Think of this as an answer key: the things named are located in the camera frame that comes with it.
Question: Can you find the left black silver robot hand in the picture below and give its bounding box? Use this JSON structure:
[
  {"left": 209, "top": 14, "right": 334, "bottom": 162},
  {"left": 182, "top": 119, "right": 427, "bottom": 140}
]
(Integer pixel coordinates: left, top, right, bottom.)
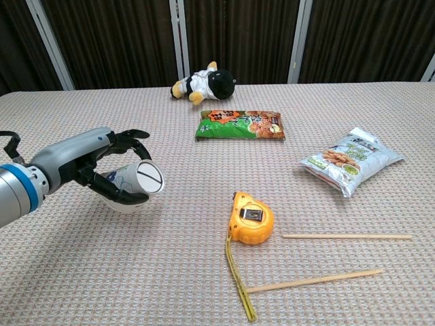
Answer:
[{"left": 29, "top": 127, "right": 153, "bottom": 205}]

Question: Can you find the white paper cup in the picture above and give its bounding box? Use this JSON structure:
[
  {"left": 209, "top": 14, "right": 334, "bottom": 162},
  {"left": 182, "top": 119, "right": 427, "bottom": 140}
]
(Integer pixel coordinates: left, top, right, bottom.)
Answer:
[{"left": 100, "top": 159, "right": 166, "bottom": 214}]

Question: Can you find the dark curtain backdrop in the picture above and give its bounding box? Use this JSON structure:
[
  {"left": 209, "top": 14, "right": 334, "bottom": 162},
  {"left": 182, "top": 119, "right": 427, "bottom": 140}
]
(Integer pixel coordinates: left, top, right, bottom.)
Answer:
[{"left": 0, "top": 0, "right": 435, "bottom": 98}]

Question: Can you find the pink woven tablecloth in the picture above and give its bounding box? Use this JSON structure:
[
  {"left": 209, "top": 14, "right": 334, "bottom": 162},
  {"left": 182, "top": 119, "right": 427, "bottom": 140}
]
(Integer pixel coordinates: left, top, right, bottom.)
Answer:
[{"left": 0, "top": 79, "right": 435, "bottom": 326}]

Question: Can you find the black white plush doll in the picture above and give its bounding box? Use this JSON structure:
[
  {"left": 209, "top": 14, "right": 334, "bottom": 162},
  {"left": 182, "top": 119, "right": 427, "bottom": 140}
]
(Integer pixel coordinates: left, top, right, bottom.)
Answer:
[{"left": 171, "top": 60, "right": 237, "bottom": 105}]

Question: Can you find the green orange snack bag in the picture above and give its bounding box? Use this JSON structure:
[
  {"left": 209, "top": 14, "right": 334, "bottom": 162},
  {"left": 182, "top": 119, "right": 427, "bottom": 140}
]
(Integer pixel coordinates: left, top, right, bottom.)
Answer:
[{"left": 194, "top": 109, "right": 285, "bottom": 141}]

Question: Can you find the yellow tape measure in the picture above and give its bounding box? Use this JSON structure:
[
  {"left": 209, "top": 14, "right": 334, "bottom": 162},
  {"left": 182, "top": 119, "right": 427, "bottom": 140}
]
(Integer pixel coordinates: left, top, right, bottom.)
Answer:
[{"left": 225, "top": 191, "right": 275, "bottom": 322}]

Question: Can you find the wooden chopstick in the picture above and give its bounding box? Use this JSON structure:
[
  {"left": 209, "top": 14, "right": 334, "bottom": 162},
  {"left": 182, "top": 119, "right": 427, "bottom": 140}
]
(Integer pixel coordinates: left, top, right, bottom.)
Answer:
[
  {"left": 246, "top": 269, "right": 383, "bottom": 293},
  {"left": 283, "top": 233, "right": 413, "bottom": 240}
]

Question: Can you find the white silver snack bag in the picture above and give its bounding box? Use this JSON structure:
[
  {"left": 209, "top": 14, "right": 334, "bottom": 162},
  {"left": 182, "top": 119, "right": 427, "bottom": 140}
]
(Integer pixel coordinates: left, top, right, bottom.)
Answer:
[{"left": 299, "top": 127, "right": 404, "bottom": 198}]

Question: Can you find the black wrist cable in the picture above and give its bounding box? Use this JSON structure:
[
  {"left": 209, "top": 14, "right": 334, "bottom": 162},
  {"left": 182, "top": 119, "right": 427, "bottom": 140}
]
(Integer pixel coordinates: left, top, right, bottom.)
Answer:
[{"left": 0, "top": 130, "right": 25, "bottom": 164}]

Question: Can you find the grey metal frame post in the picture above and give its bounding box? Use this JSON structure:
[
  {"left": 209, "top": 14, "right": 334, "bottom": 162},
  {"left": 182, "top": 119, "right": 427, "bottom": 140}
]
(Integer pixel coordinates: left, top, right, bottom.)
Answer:
[
  {"left": 169, "top": 0, "right": 190, "bottom": 88},
  {"left": 419, "top": 52, "right": 435, "bottom": 82},
  {"left": 287, "top": 0, "right": 313, "bottom": 84},
  {"left": 25, "top": 0, "right": 75, "bottom": 91}
]

